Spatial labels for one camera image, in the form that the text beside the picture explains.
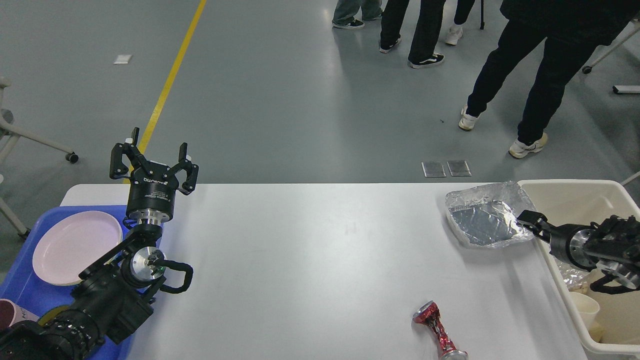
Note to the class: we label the person in grey jeans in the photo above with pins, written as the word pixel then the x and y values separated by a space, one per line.
pixel 352 14

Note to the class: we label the metal floor plate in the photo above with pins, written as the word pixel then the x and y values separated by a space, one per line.
pixel 459 168
pixel 433 169

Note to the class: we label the person with white sneakers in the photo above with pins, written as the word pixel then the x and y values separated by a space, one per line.
pixel 463 9

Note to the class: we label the white paper on floor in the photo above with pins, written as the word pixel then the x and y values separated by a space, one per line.
pixel 122 59

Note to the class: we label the pink mug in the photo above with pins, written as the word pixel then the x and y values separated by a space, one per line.
pixel 12 313

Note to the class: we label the white bar on floor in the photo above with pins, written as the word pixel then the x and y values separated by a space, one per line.
pixel 626 89

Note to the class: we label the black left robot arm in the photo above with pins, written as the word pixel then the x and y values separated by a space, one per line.
pixel 116 292

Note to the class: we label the white chair base left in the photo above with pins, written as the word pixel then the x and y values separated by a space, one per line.
pixel 14 134

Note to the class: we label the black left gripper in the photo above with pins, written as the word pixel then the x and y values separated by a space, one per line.
pixel 153 184

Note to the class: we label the dark blue mug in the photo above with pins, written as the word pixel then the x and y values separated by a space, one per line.
pixel 51 314

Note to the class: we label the pink plate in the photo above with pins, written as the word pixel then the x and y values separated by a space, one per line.
pixel 73 244

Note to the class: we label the crushed red can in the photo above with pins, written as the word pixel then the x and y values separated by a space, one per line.
pixel 429 315

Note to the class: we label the beige plastic bin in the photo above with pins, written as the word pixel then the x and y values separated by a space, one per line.
pixel 579 201

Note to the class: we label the right metal floor plate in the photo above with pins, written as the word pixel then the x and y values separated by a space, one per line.
pixel 459 168

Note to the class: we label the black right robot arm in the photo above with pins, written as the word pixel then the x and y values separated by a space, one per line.
pixel 612 247

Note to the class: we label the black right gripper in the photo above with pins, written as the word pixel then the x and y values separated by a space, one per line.
pixel 566 241

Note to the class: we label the foil tray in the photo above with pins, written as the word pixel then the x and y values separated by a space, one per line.
pixel 485 216
pixel 576 280

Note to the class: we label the left metal floor plate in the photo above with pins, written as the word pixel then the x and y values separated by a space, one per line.
pixel 433 169

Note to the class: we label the blue plastic tray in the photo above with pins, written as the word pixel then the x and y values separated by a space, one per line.
pixel 23 287

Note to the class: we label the white chair leg right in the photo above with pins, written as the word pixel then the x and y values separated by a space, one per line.
pixel 621 40

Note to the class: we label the white paper cup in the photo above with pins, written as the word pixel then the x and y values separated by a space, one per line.
pixel 588 308

